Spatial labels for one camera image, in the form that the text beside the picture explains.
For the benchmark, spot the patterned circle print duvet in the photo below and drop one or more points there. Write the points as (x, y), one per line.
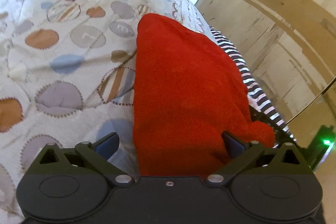
(67, 75)

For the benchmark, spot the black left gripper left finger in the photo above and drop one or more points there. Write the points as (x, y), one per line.
(96, 155)

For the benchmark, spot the striped bed sheet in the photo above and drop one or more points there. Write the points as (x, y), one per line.
(261, 107)

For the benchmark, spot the red knitted sweater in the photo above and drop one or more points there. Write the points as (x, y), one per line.
(187, 92)

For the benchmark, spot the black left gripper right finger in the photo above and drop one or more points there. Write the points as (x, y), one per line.
(243, 156)

